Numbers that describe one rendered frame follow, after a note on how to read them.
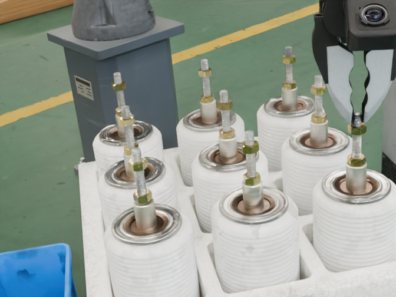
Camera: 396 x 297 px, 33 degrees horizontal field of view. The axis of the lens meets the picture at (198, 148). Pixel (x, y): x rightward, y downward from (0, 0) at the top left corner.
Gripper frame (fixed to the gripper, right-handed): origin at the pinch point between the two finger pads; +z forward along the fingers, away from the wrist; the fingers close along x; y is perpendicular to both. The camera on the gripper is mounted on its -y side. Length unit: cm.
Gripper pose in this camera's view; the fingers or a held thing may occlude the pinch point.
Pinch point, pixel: (357, 114)
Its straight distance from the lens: 71.4
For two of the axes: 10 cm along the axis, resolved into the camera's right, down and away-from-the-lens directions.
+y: 1.0, -4.6, 8.8
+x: -9.9, 0.3, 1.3
